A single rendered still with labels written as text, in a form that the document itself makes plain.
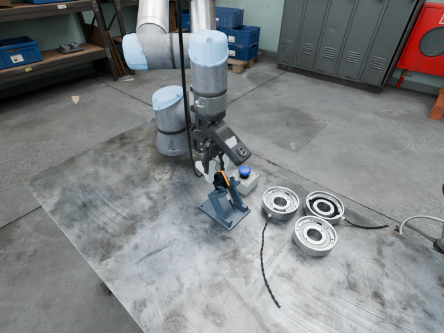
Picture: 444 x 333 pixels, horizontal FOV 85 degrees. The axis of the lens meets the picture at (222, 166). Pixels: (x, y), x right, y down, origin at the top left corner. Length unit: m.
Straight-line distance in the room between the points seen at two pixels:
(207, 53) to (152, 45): 0.15
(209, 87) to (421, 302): 0.66
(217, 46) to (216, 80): 0.06
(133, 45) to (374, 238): 0.77
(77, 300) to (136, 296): 1.03
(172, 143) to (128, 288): 0.52
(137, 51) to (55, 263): 1.48
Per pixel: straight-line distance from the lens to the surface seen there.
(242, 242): 0.68
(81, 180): 0.97
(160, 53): 0.60
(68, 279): 1.75
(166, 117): 0.89
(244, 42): 4.19
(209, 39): 0.49
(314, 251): 0.67
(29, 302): 1.79
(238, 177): 0.78
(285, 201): 0.77
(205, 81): 0.51
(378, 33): 3.82
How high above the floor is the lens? 1.38
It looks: 40 degrees down
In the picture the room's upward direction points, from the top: straight up
